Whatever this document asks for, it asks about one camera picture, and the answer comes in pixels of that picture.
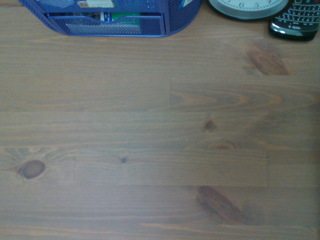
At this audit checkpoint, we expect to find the blue mesh desk organizer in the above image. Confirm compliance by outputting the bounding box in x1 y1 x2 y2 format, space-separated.
17 0 203 38

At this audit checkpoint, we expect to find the blue mesh organizer drawer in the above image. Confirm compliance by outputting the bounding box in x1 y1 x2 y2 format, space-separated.
46 12 166 36

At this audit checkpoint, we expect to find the green card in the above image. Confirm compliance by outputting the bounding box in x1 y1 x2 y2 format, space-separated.
111 12 141 25

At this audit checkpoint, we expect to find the blue and white card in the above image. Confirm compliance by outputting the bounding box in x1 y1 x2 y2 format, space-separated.
99 11 113 23

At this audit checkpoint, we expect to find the black keypad mobile phone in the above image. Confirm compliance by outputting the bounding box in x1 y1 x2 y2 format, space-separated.
268 0 320 42

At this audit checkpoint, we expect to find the round silver wall clock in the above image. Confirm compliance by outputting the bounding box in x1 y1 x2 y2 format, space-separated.
207 0 290 20

